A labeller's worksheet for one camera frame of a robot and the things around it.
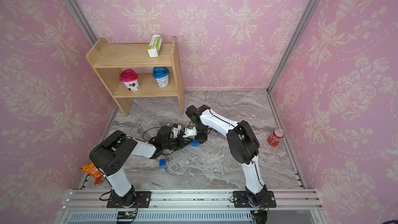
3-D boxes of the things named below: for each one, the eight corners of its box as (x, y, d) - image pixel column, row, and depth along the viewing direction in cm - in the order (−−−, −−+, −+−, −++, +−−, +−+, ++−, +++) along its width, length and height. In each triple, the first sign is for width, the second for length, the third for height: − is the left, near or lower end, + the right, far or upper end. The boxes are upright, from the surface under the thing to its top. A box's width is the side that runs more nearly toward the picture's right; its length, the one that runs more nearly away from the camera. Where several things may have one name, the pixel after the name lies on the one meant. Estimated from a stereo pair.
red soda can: (267, 147, 93) (274, 138, 84) (265, 138, 97) (271, 128, 88) (278, 147, 93) (286, 138, 84) (275, 138, 97) (282, 128, 88)
